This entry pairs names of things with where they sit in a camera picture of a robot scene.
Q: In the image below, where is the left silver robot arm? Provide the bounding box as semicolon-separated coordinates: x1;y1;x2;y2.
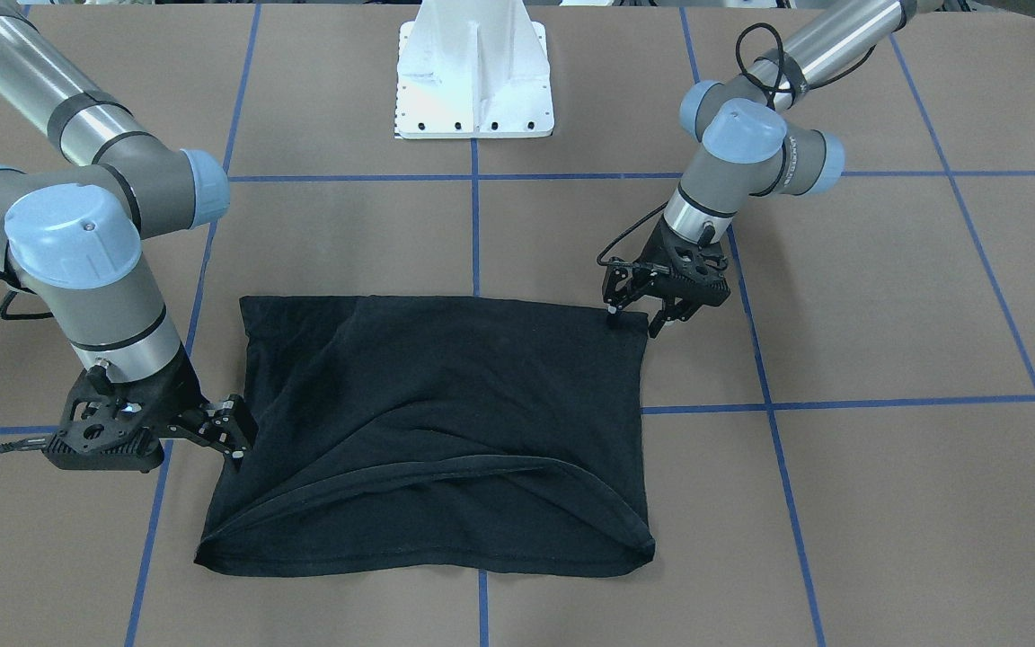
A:
597;1;940;337

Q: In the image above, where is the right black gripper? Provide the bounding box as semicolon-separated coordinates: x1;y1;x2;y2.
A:
41;350;258;474

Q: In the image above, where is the black graphic t-shirt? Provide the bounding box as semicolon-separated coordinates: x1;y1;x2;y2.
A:
196;296;656;578

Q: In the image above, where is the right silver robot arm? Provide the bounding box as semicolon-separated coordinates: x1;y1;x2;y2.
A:
0;1;256;474

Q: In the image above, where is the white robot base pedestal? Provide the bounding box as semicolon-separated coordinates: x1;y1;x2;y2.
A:
394;1;555;140

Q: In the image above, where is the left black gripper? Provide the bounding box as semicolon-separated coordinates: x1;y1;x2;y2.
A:
601;220;731;339

